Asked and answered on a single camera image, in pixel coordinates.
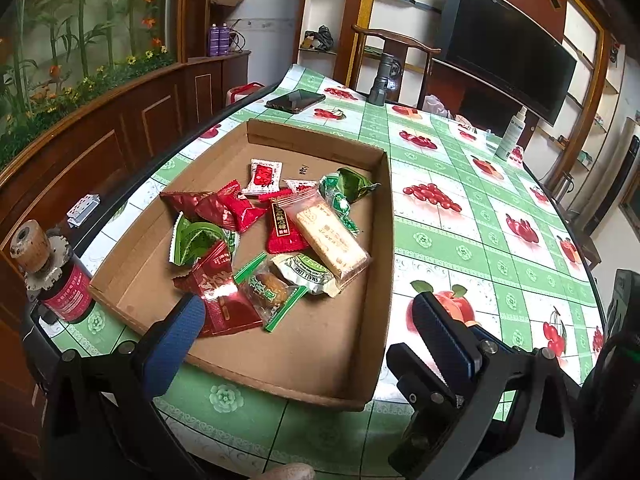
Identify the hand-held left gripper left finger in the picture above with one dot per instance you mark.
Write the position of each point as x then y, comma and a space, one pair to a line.
170, 345

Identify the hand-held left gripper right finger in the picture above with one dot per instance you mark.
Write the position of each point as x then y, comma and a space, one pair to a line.
445, 332

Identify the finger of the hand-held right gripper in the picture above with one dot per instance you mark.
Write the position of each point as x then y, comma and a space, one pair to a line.
422, 372

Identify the large dark red snack packet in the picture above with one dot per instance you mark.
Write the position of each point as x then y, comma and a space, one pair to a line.
220, 290

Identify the dark green snack packet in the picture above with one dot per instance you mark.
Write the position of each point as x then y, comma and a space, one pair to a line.
195, 240

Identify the brown cardboard tray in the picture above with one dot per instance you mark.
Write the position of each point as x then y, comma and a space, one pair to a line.
310, 350

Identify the clear biscuit packet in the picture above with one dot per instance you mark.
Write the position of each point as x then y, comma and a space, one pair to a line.
327, 240

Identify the bright red snack packet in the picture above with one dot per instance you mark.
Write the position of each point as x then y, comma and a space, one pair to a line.
240, 207

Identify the small red white snack packet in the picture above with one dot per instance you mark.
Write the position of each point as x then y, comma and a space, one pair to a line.
300, 186

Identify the person's left hand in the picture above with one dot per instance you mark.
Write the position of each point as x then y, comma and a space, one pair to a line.
287, 472

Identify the green clear pastry packet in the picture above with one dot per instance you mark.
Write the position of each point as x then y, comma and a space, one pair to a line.
270, 287

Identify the dark bottle red label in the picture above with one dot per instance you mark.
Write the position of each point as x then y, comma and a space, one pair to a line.
65, 285

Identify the small silver metal hinge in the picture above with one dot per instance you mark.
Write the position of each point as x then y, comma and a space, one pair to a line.
82, 208

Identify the red gold label snack packet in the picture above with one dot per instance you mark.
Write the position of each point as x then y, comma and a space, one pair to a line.
282, 227

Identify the green white striped snack packet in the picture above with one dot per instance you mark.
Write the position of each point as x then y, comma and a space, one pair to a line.
337, 205

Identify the white spray bottle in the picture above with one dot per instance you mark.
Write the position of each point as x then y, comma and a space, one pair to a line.
511, 137

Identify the wooden cabinet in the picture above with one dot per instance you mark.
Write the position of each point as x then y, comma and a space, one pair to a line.
100, 145

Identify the clear plastic bag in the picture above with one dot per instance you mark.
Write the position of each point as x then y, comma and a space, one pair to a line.
439, 106

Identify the red white bag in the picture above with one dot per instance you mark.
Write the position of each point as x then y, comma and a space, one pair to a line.
240, 96

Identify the grey metal flask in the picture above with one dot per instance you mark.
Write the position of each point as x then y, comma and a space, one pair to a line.
382, 80

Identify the black smartphone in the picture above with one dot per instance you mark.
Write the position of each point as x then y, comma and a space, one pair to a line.
295, 101

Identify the black flat screen television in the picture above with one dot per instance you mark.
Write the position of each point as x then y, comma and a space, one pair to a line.
500, 60

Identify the wooden chair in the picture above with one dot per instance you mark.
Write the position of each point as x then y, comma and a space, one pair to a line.
395, 37

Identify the purple bottle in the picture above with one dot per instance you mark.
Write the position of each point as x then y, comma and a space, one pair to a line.
214, 41
225, 41

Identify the plant mural panel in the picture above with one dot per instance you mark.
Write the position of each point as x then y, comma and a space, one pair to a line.
75, 35

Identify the wooden wall shelf unit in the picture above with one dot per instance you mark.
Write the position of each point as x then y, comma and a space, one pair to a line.
580, 25

